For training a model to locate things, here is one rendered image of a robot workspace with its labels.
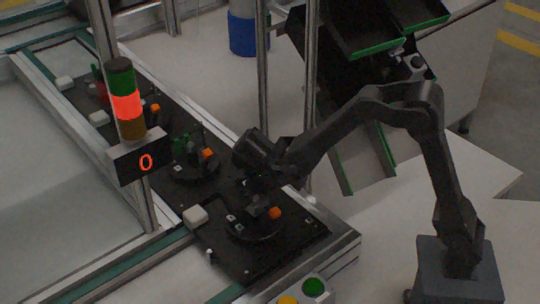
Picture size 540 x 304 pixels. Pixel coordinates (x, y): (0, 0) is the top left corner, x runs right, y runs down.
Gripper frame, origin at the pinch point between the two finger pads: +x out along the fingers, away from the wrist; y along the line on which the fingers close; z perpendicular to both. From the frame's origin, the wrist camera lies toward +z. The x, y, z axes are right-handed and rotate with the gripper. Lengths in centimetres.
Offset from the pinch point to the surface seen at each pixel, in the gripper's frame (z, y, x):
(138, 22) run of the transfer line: 75, -35, 90
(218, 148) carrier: 12.4, -9.5, 26.1
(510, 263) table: -47, -44, -12
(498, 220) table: -40, -53, -6
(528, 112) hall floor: -48, -226, 102
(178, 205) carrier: 4.3, 10.2, 18.7
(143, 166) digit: 14.2, 19.4, -2.5
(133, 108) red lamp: 23.5, 18.7, -12.6
